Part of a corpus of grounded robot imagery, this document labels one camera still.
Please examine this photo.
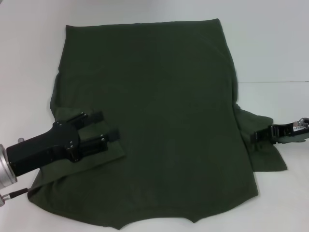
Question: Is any dark green shirt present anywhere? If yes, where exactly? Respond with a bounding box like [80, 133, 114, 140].
[27, 18, 289, 230]

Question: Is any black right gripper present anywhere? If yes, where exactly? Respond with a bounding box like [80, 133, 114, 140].
[252, 122, 309, 145]

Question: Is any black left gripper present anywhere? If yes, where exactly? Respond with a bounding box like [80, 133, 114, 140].
[6, 111, 121, 177]

